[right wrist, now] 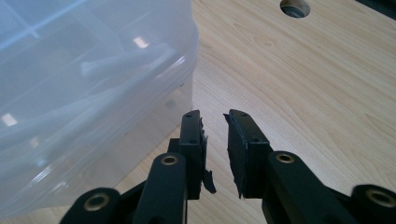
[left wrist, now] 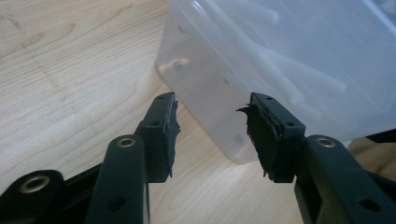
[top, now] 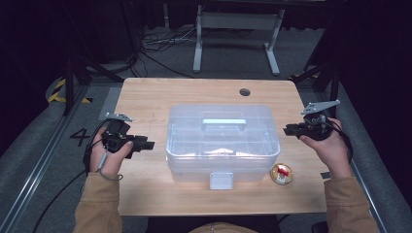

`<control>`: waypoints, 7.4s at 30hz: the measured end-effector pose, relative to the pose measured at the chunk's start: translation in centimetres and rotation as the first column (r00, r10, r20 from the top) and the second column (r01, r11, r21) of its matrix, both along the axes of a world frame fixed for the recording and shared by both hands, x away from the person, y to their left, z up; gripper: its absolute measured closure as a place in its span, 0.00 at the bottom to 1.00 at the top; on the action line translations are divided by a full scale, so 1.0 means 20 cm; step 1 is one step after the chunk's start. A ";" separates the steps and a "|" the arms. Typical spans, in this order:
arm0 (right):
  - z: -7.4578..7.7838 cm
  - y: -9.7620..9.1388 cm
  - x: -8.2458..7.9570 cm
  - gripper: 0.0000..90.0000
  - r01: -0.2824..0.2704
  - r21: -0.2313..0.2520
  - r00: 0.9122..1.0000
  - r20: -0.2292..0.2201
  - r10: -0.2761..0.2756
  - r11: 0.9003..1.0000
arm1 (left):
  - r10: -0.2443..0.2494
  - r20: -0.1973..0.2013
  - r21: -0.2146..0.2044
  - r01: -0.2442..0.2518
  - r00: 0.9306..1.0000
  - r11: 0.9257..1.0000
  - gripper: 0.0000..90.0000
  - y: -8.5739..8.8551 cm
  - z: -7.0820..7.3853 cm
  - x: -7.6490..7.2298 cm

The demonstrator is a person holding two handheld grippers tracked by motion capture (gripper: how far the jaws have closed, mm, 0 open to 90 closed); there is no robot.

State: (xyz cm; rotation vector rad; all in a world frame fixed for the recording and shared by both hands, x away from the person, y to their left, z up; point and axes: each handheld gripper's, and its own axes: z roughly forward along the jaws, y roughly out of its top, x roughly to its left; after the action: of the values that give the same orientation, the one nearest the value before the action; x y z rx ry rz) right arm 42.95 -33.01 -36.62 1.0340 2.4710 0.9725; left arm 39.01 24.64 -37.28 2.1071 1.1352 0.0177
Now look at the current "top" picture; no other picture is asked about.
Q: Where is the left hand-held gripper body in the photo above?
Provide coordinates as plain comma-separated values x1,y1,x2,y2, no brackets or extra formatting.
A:
98,112,137,159

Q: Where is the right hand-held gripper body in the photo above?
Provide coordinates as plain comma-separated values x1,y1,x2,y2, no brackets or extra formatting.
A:
300,99,342,142

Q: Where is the round gold foil packet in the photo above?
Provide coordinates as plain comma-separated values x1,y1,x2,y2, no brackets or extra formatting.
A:
269,162,294,186

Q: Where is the clear plastic storage box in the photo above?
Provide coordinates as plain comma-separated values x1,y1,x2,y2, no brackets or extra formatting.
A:
165,103,282,191

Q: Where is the person's left hand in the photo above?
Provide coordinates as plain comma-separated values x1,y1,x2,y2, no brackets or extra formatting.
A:
89,126,134,178

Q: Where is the person's right hand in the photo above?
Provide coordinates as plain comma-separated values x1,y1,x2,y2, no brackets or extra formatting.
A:
299,117,354,181

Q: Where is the black metal stand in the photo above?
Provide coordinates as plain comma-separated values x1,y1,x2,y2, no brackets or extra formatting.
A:
288,61,341,117
62,54,125,117

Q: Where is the person's tan jacket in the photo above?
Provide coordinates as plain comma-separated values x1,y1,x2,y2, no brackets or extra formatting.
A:
189,222,257,233

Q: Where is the grey wrist cord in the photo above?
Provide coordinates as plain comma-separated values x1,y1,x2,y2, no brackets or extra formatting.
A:
95,150,124,182

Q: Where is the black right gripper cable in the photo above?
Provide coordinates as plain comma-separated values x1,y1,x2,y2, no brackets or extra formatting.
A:
326,117,354,163

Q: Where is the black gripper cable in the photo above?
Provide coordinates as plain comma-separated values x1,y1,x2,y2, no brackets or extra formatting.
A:
326,117,354,163
32,119,111,233

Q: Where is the aluminium floor rail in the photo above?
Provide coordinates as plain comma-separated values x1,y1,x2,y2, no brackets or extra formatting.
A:
0,86,88,233
336,83,390,233

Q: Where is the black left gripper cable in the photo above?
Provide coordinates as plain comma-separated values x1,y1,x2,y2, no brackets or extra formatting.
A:
32,119,111,233

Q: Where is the bundle of floor cables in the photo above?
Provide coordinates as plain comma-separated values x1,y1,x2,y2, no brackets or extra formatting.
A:
139,27,198,79

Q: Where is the white metal desk frame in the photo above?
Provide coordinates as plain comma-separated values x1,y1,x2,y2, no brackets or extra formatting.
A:
192,4,286,77

